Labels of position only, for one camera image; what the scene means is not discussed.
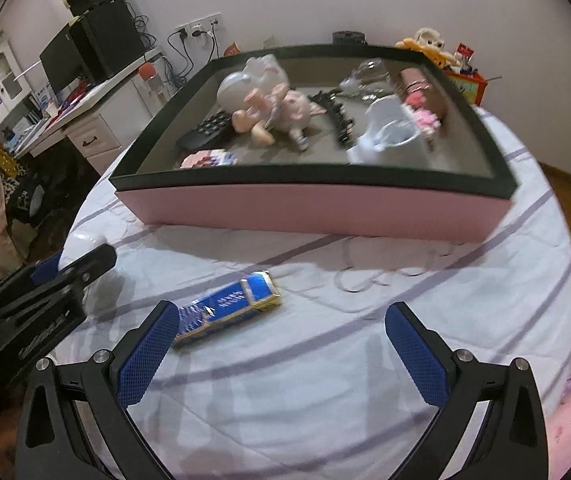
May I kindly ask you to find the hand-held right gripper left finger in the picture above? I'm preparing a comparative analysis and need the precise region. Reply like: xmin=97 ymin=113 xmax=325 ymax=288
xmin=15 ymin=300 xmax=181 ymax=480

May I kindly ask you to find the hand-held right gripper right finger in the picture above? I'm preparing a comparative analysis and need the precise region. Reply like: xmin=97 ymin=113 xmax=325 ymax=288
xmin=384 ymin=301 xmax=549 ymax=480

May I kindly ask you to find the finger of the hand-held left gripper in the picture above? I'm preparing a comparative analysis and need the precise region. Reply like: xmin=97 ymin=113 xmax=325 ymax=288
xmin=28 ymin=253 xmax=63 ymax=285
xmin=30 ymin=245 xmax=117 ymax=312

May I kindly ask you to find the blue packet with gold edges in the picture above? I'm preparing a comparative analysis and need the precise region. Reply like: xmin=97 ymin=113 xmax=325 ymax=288
xmin=172 ymin=270 xmax=283 ymax=347

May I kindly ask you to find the pink box with dark rim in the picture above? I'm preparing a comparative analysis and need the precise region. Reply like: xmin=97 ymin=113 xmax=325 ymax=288
xmin=109 ymin=44 xmax=519 ymax=243

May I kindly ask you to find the white cup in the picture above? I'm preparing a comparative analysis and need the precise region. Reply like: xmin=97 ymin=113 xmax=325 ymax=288
xmin=347 ymin=95 xmax=431 ymax=166

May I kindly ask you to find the black hair clip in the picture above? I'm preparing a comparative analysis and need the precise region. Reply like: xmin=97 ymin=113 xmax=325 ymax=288
xmin=310 ymin=89 xmax=356 ymax=150

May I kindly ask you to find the white desk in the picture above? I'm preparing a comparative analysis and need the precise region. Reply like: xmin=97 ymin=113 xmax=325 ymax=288
xmin=12 ymin=47 xmax=162 ymax=176

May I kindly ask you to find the black remote control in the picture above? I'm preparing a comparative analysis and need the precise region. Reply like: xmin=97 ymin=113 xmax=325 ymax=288
xmin=175 ymin=110 xmax=233 ymax=150

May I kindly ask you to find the black computer monitor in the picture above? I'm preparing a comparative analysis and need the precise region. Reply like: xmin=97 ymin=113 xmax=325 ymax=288
xmin=39 ymin=25 xmax=86 ymax=94

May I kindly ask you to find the bottle with orange cap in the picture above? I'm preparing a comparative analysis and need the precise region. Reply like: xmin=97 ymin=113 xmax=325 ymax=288
xmin=138 ymin=62 xmax=168 ymax=102

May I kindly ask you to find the black computer tower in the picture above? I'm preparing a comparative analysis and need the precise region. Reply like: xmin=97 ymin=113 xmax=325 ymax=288
xmin=68 ymin=0 xmax=146 ymax=83

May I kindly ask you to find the small pink figure toy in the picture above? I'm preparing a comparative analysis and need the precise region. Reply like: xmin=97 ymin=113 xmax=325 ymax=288
xmin=405 ymin=92 xmax=441 ymax=136

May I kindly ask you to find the pink pony plush toy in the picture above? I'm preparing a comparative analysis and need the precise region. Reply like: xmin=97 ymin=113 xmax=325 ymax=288
xmin=232 ymin=85 xmax=326 ymax=152

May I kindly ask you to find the pink cylinder bottle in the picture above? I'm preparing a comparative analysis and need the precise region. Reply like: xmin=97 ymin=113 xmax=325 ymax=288
xmin=398 ymin=67 xmax=449 ymax=118

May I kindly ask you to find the red orange box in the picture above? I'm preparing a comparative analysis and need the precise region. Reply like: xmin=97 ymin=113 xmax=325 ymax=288
xmin=445 ymin=42 xmax=489 ymax=107

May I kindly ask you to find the yellow and white plush toy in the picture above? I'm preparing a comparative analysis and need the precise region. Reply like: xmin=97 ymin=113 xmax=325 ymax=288
xmin=398 ymin=27 xmax=459 ymax=68

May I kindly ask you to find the black power cable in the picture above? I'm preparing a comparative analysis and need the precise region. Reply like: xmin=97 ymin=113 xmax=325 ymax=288
xmin=162 ymin=30 xmax=216 ymax=86

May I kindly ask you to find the white wall socket strip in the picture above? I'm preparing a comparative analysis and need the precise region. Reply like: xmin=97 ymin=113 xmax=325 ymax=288
xmin=175 ymin=12 xmax=222 ymax=37

